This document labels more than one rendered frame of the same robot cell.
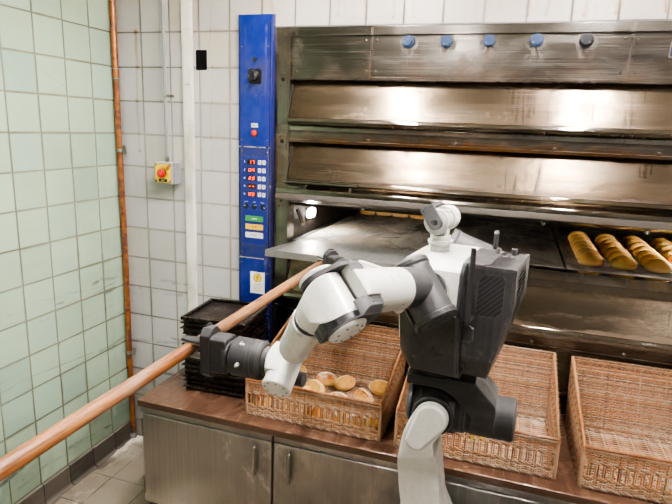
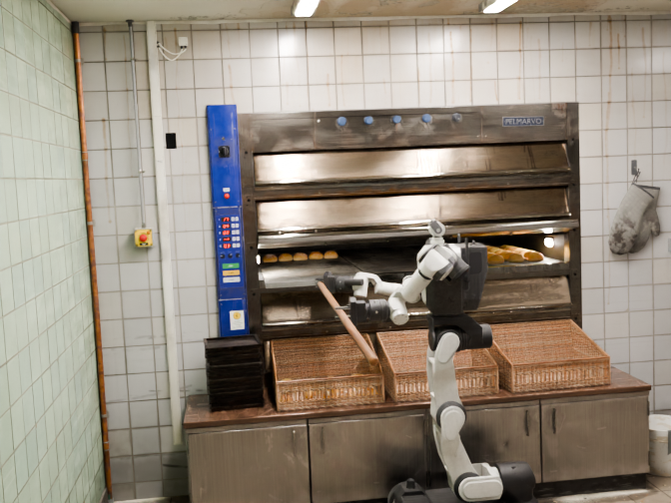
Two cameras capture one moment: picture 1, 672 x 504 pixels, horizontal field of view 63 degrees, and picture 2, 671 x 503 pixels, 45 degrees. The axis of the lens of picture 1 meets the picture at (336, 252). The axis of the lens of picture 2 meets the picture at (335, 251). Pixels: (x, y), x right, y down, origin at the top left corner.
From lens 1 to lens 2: 245 cm
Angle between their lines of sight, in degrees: 26
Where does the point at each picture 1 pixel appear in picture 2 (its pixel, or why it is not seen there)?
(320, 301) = (434, 260)
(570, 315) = not seen: hidden behind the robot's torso
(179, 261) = (155, 315)
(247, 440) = (287, 429)
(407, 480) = (438, 387)
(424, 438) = (448, 354)
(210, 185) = (184, 244)
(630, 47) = (481, 121)
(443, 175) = (377, 213)
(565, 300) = not seen: hidden behind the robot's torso
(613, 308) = (498, 288)
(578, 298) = not seen: hidden behind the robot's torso
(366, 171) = (321, 217)
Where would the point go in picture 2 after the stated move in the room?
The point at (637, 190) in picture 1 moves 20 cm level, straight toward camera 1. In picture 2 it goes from (500, 209) to (505, 210)
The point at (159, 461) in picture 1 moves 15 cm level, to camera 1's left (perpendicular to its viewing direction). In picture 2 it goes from (206, 474) to (176, 480)
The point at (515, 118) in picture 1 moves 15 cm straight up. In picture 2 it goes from (421, 169) to (420, 142)
